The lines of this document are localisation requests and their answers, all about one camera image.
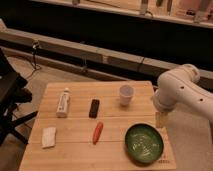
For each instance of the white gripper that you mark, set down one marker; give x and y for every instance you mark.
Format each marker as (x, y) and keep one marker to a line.
(161, 119)

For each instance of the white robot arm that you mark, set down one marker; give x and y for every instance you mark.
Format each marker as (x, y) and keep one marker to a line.
(179, 85)

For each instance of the green bowl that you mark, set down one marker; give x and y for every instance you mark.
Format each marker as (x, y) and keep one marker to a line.
(143, 143)

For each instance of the black rectangular block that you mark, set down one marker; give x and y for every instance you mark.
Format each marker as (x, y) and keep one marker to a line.
(94, 108)

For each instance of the white tube bottle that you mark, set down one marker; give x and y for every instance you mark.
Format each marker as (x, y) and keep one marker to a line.
(63, 104)

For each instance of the black chair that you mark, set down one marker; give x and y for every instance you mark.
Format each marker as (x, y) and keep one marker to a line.
(12, 92)

